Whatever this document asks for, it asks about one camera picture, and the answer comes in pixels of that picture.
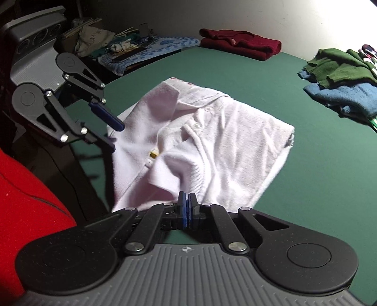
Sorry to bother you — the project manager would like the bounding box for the maroon sweater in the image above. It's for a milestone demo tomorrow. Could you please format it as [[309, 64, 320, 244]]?
[[199, 28, 282, 61]]

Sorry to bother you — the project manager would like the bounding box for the person's red garment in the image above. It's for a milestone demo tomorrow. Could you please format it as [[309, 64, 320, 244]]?
[[0, 149, 78, 303]]

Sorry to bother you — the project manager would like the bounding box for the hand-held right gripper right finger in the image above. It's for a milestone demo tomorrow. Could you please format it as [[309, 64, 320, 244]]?
[[188, 193, 291, 256]]

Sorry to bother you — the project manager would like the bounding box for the white polo shirt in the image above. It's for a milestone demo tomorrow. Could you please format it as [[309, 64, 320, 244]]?
[[107, 77, 295, 213]]

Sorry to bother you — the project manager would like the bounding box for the blue paw print blanket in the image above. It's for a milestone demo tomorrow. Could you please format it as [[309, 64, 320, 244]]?
[[97, 36, 201, 75]]

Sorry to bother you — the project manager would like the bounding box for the white plush toy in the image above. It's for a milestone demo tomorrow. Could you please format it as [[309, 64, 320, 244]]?
[[110, 41, 134, 53]]

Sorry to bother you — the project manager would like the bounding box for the black flat device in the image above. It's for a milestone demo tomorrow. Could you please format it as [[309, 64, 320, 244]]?
[[113, 47, 149, 63]]

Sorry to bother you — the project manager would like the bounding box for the red blue plaid garment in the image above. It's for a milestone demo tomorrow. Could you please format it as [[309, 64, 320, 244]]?
[[359, 44, 377, 59]]

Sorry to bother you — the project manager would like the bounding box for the beige cloth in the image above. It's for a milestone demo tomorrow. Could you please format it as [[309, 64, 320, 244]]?
[[74, 25, 116, 58]]

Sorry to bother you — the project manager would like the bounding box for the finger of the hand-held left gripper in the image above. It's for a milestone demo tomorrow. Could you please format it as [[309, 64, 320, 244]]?
[[32, 90, 117, 153], [63, 63, 126, 132]]

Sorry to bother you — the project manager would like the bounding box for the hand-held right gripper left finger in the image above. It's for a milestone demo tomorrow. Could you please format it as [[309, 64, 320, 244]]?
[[84, 191, 188, 256]]

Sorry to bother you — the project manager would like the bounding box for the green sweater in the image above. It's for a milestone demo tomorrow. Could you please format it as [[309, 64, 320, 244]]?
[[304, 48, 377, 89]]

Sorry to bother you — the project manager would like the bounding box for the green cloth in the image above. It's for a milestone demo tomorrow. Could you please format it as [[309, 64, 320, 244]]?
[[90, 47, 114, 59]]

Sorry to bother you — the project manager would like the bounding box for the blue sweater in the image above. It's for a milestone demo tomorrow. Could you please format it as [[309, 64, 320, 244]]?
[[297, 71, 377, 120]]

